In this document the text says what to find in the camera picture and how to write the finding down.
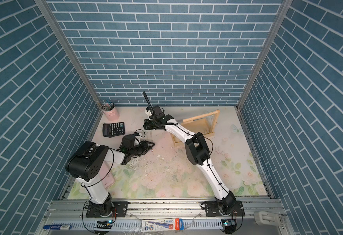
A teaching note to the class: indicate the pink pen holder cup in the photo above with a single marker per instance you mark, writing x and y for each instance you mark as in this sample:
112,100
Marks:
112,115

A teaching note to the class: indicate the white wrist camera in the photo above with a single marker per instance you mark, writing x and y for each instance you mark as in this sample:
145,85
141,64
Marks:
139,134
149,112

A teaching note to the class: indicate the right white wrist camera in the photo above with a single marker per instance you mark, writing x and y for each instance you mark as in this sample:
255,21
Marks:
149,112

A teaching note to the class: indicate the pens in pink cup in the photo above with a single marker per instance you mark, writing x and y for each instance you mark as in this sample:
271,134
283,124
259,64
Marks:
107,106

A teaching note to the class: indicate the black desk calculator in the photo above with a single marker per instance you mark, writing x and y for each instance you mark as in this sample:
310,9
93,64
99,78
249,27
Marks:
113,129

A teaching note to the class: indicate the wooden jewelry display stand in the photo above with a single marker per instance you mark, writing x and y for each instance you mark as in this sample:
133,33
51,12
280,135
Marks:
204,123

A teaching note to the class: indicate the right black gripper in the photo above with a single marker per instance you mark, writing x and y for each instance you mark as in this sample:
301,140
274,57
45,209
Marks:
148,123

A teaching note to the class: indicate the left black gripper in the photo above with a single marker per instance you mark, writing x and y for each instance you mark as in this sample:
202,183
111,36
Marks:
145,147

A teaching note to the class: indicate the red blue packaged box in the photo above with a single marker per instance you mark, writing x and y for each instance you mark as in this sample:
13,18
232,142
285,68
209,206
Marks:
159,225

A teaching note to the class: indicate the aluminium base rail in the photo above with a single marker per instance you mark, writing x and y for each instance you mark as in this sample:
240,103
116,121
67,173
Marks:
196,213

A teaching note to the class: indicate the blue marker pen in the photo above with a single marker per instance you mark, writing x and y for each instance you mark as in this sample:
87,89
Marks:
57,227

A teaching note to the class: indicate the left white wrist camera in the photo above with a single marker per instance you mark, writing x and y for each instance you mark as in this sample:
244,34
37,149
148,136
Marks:
139,134

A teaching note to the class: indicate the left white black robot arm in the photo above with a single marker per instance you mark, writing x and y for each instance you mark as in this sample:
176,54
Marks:
80,159

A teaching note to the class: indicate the white plastic bracket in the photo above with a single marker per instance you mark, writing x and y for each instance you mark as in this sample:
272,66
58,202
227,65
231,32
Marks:
267,218

